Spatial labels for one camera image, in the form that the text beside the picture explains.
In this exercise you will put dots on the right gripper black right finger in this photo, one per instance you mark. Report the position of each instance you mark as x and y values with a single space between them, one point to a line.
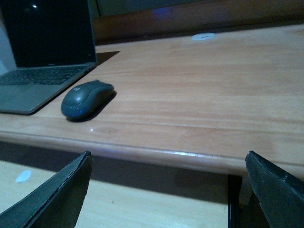
280 194

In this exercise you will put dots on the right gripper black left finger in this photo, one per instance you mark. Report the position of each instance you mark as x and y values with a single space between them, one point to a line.
57 202

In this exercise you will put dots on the grey computer mouse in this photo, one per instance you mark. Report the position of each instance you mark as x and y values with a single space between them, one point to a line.
84 99

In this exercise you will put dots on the wooden desk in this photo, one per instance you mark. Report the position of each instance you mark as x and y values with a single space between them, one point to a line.
185 115

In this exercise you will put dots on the grey laptop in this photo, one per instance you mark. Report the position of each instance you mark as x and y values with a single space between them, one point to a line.
52 44

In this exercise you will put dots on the white cable grommet cover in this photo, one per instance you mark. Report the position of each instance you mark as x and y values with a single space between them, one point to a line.
203 36

